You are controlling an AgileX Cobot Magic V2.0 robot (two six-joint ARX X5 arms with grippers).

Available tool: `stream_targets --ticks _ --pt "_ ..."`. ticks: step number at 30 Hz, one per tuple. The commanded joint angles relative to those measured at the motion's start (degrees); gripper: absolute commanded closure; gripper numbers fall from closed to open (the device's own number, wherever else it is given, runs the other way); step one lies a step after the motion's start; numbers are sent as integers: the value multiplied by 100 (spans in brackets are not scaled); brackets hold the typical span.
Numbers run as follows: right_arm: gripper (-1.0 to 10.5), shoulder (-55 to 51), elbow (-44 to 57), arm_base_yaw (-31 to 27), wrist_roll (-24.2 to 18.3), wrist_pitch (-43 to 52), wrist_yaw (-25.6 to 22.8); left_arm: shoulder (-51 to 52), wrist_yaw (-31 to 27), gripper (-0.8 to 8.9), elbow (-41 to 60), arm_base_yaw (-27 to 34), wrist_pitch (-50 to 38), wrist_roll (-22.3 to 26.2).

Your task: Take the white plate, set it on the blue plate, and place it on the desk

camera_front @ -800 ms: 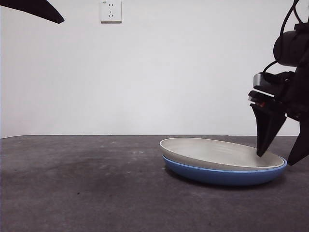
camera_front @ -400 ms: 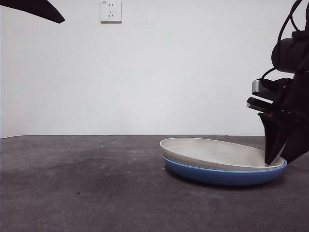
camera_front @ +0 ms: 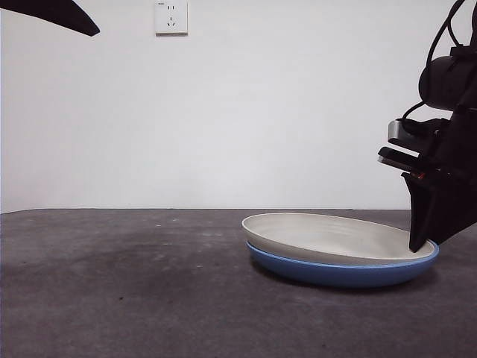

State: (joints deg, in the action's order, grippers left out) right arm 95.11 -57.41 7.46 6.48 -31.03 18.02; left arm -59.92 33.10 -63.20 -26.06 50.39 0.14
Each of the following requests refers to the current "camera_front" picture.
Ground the short black camera cable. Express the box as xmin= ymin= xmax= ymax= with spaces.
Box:
xmin=401 ymin=101 xmax=426 ymax=130

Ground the white round plate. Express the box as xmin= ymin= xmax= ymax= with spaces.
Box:
xmin=241 ymin=212 xmax=436 ymax=267

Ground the blue round plate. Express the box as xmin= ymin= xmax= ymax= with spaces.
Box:
xmin=245 ymin=240 xmax=440 ymax=288

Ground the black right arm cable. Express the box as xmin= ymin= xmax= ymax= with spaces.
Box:
xmin=426 ymin=0 xmax=467 ymax=64

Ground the right wrist camera box grey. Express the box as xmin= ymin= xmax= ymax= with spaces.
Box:
xmin=387 ymin=118 xmax=450 ymax=150

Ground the white wall socket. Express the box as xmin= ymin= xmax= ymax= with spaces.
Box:
xmin=155 ymin=0 xmax=189 ymax=37

